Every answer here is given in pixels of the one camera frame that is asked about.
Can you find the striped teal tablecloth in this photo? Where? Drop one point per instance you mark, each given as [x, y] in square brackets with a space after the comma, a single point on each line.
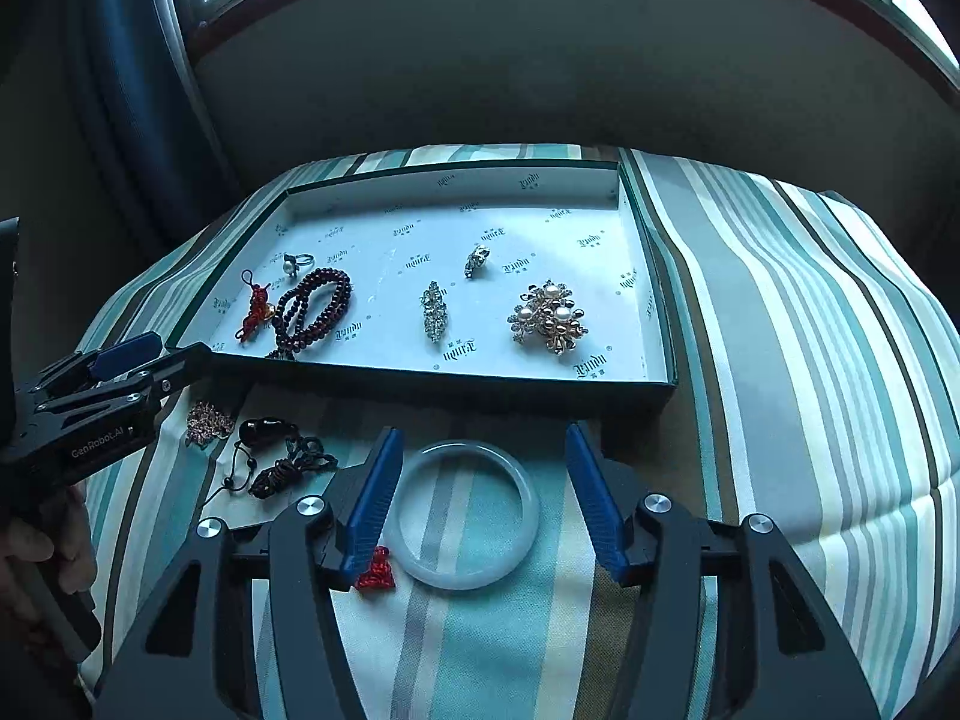
[787, 352]

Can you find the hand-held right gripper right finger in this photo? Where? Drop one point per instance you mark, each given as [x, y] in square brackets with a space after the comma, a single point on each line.
[592, 495]

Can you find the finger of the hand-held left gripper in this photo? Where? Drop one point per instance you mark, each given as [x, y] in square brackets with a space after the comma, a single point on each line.
[127, 352]
[184, 364]

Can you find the pearl cluster brooch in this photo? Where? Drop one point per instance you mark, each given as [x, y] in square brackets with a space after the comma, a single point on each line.
[551, 315]

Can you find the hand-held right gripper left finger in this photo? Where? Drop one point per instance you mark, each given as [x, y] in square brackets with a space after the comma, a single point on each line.
[373, 495]

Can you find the small silver brooch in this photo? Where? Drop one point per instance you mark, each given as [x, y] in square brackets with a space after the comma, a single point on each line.
[475, 259]

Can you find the person's left hand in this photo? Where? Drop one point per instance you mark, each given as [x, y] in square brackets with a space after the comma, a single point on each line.
[41, 540]

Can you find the dark blue curtain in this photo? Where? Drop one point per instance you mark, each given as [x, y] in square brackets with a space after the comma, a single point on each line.
[142, 90]

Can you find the dark green jewelry tray box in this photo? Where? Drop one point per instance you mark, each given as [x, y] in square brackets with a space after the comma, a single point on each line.
[450, 240]

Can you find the small red knot gold charm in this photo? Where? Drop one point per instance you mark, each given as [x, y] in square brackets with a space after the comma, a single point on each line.
[377, 571]

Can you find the long crystal brooch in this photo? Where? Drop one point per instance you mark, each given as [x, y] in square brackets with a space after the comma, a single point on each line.
[433, 313]

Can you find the white jade bangle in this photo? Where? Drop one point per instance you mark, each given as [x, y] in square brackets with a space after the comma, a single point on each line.
[529, 514]

